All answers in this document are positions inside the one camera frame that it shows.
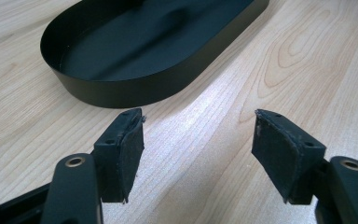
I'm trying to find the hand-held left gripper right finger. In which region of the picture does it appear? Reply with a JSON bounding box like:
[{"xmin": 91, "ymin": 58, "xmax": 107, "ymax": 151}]
[{"xmin": 250, "ymin": 108, "xmax": 327, "ymax": 205}]

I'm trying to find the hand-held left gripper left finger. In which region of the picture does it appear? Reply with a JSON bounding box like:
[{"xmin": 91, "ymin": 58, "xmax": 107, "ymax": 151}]
[{"xmin": 92, "ymin": 107, "xmax": 145, "ymax": 205}]

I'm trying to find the black key holder stand with tray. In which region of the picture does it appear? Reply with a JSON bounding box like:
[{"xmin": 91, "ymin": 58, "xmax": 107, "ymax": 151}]
[{"xmin": 39, "ymin": 0, "xmax": 270, "ymax": 109}]

